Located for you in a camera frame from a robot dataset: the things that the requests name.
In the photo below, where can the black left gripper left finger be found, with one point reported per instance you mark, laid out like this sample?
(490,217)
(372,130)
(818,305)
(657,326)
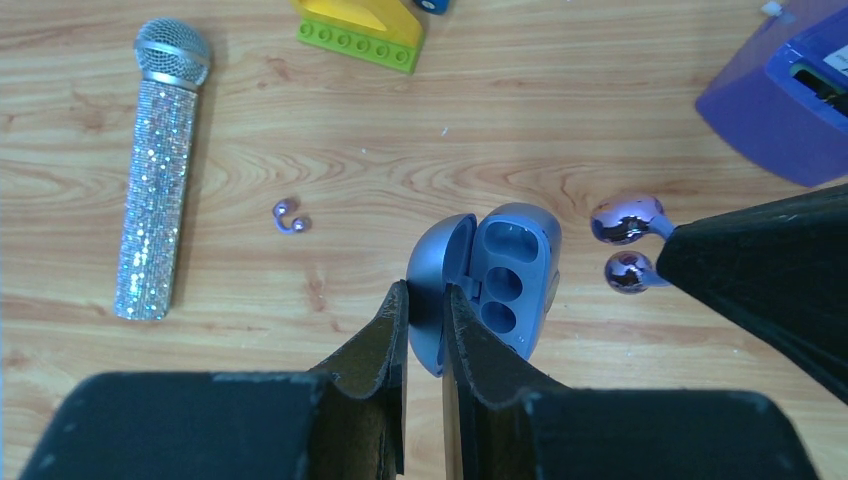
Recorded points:
(341,419)

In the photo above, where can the yellow toy block tower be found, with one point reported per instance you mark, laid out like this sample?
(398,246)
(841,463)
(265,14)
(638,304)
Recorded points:
(381,32)

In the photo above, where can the silver glitter microphone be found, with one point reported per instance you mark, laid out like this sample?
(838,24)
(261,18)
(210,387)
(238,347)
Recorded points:
(174,60)

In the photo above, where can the purple clip earbud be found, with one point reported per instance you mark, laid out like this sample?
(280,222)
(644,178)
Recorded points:
(622,220)
(285,220)

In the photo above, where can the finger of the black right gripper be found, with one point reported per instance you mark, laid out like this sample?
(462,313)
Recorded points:
(777,270)

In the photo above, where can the purple metronome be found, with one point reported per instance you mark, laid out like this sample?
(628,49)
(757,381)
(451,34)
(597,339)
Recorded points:
(781,101)

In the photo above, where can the purple-grey earbud charging case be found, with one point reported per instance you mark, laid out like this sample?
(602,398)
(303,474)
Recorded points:
(506,264)

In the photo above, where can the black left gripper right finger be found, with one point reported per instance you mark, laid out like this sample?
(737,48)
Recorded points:
(505,419)

